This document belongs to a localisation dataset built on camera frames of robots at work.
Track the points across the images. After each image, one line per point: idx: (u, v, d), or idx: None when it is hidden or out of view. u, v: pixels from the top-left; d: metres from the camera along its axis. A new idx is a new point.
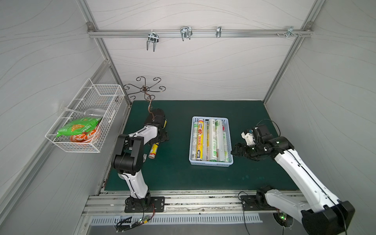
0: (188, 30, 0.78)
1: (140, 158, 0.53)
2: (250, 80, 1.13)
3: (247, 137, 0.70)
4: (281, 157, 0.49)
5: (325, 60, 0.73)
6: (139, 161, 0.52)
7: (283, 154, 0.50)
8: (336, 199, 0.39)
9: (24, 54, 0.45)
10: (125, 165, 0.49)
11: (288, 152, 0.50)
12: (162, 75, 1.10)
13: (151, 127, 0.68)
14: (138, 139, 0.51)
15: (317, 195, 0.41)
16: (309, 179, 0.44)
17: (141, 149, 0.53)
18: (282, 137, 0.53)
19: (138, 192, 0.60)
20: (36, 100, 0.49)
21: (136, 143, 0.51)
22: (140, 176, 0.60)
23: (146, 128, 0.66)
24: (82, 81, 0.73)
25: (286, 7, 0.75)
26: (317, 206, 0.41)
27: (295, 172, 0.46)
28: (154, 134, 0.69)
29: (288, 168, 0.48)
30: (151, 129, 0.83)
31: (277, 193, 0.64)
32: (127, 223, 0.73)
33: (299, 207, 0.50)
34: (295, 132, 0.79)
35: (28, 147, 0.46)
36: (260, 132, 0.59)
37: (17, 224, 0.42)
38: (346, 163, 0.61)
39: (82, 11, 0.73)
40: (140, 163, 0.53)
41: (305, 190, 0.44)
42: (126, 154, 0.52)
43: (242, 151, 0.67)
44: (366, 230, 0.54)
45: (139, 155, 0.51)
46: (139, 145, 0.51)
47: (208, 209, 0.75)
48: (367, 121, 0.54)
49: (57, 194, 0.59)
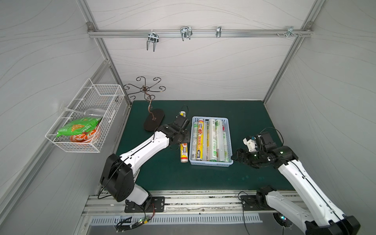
0: (188, 30, 0.78)
1: (127, 188, 0.45)
2: (250, 80, 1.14)
3: (249, 143, 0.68)
4: (285, 168, 0.49)
5: (325, 61, 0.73)
6: (126, 190, 0.45)
7: (288, 166, 0.49)
8: (341, 214, 0.40)
9: (25, 54, 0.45)
10: (110, 188, 0.43)
11: (292, 163, 0.50)
12: (162, 75, 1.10)
13: (158, 139, 0.54)
14: (125, 171, 0.41)
15: (322, 209, 0.41)
16: (314, 192, 0.44)
17: (127, 180, 0.43)
18: (286, 147, 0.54)
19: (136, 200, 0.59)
20: (36, 100, 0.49)
21: (121, 175, 0.41)
22: (138, 185, 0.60)
23: (151, 142, 0.52)
24: (82, 81, 0.73)
25: (286, 7, 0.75)
26: (321, 221, 0.40)
27: (299, 184, 0.46)
28: (165, 144, 0.56)
29: (292, 179, 0.48)
30: (155, 145, 0.52)
31: (281, 198, 0.61)
32: (127, 223, 0.73)
33: (302, 217, 0.50)
34: (296, 132, 0.79)
35: (28, 147, 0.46)
36: (263, 140, 0.58)
37: (17, 224, 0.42)
38: (346, 164, 0.61)
39: (82, 11, 0.73)
40: (127, 190, 0.45)
41: (309, 202, 0.43)
42: (114, 177, 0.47)
43: (243, 157, 0.66)
44: (366, 230, 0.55)
45: (124, 186, 0.43)
46: (124, 177, 0.41)
47: (208, 209, 0.75)
48: (368, 122, 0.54)
49: (57, 194, 0.59)
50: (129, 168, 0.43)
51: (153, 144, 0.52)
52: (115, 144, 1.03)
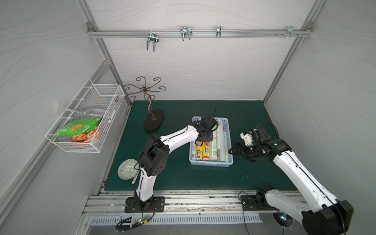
0: (188, 30, 0.78)
1: (160, 167, 0.51)
2: (250, 80, 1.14)
3: (246, 138, 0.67)
4: (279, 159, 0.50)
5: (325, 60, 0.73)
6: (158, 168, 0.51)
7: (281, 156, 0.51)
8: (334, 198, 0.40)
9: (24, 54, 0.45)
10: (145, 163, 0.51)
11: (286, 153, 0.51)
12: (162, 75, 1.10)
13: (191, 132, 0.61)
14: (163, 150, 0.49)
15: (315, 195, 0.42)
16: (307, 179, 0.45)
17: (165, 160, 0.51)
18: (281, 139, 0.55)
19: (145, 191, 0.60)
20: (36, 100, 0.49)
21: (160, 152, 0.48)
22: (153, 180, 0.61)
23: (184, 132, 0.59)
24: (82, 81, 0.73)
25: (286, 7, 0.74)
26: (315, 206, 0.41)
27: (293, 173, 0.47)
28: (194, 138, 0.62)
29: (286, 169, 0.49)
30: (188, 136, 0.59)
31: (279, 194, 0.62)
32: (127, 223, 0.73)
33: (299, 208, 0.50)
34: (295, 132, 0.79)
35: (28, 147, 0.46)
36: (259, 133, 0.60)
37: (17, 224, 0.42)
38: (346, 163, 0.61)
39: (82, 11, 0.73)
40: (159, 169, 0.52)
41: (304, 190, 0.44)
42: (151, 155, 0.53)
43: (240, 150, 0.68)
44: (366, 230, 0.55)
45: (159, 163, 0.49)
46: (161, 155, 0.48)
47: (208, 209, 0.75)
48: (367, 121, 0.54)
49: (57, 194, 0.59)
50: (166, 147, 0.50)
51: (185, 134, 0.59)
52: (115, 143, 1.03)
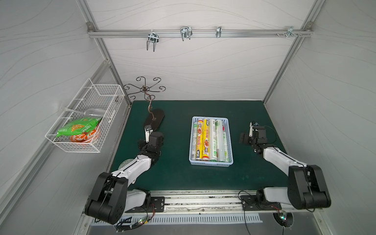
0: (188, 30, 0.78)
1: (122, 204, 0.44)
2: (249, 80, 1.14)
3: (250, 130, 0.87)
4: (266, 149, 0.64)
5: (325, 60, 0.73)
6: (119, 207, 0.43)
7: (267, 148, 0.65)
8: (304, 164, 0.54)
9: (24, 54, 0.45)
10: (100, 212, 0.41)
11: (271, 146, 0.66)
12: (162, 75, 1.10)
13: (143, 159, 0.60)
14: (121, 182, 0.43)
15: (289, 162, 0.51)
16: (283, 157, 0.55)
17: (124, 194, 0.44)
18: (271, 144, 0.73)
19: (136, 204, 0.60)
20: (36, 100, 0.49)
21: (117, 188, 0.42)
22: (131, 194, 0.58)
23: (137, 160, 0.58)
24: (82, 81, 0.73)
25: (286, 7, 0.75)
26: None
27: (275, 156, 0.58)
28: (147, 166, 0.61)
29: (271, 155, 0.60)
30: (141, 163, 0.57)
31: (274, 189, 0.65)
32: (127, 223, 0.73)
33: None
34: (295, 131, 0.79)
35: (28, 147, 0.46)
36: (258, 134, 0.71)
37: (17, 224, 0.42)
38: (346, 164, 0.61)
39: (82, 11, 0.73)
40: (121, 210, 0.45)
41: (283, 165, 0.52)
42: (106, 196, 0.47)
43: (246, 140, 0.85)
44: (366, 230, 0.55)
45: (120, 201, 0.43)
46: (121, 190, 0.42)
47: (208, 209, 0.75)
48: (367, 122, 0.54)
49: (57, 194, 0.59)
50: (124, 179, 0.46)
51: (139, 163, 0.56)
52: (115, 143, 1.03)
